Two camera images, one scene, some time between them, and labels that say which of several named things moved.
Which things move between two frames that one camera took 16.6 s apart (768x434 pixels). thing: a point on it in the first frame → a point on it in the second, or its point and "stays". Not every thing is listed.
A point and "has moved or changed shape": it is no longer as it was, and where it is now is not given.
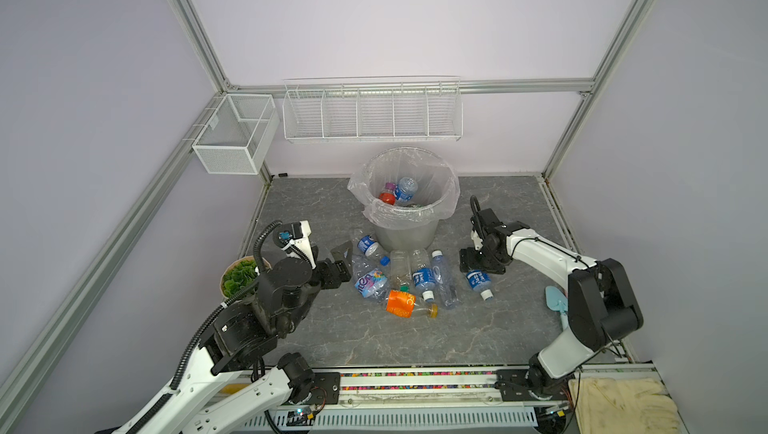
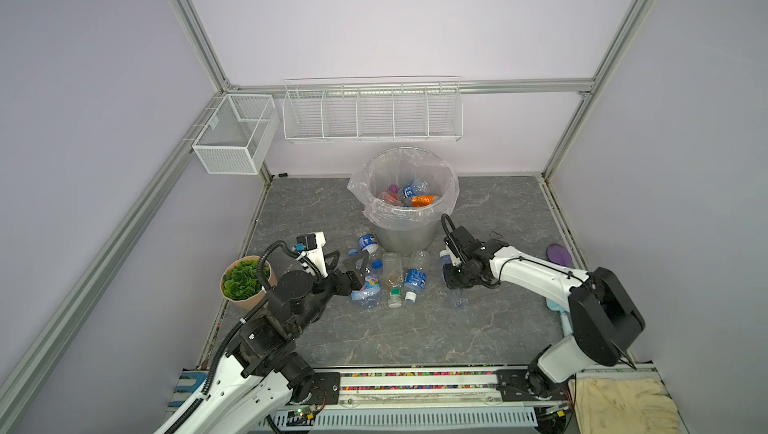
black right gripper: (466, 261) → (451, 281)
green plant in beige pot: (239, 274) stays
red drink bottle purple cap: (388, 195) stays
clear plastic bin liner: (438, 191) stays
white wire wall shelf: (373, 109) stays
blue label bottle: (480, 281) has moved or changed shape
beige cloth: (618, 405) stays
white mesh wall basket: (235, 137) stays
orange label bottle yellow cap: (403, 304) → (424, 200)
